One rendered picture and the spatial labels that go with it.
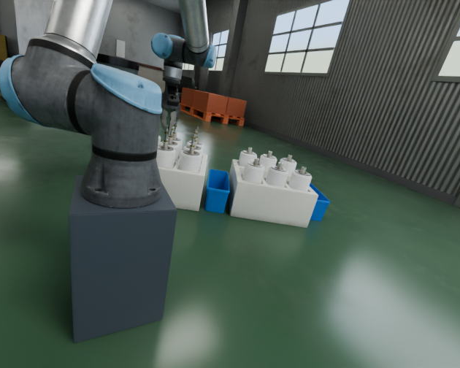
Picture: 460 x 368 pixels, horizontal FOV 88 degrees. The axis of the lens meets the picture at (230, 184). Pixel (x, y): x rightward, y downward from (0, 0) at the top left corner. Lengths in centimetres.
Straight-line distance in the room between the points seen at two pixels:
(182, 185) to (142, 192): 62
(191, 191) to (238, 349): 66
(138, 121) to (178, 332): 47
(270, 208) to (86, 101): 89
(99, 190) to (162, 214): 12
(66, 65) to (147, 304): 50
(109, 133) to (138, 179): 9
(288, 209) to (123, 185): 86
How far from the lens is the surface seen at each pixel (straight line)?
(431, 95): 321
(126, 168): 46
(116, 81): 44
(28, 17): 958
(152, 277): 57
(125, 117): 44
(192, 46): 90
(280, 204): 115
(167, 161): 110
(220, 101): 476
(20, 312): 75
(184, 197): 110
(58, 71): 52
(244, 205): 112
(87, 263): 52
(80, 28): 58
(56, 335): 69
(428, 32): 345
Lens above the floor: 53
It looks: 20 degrees down
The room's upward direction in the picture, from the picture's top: 12 degrees clockwise
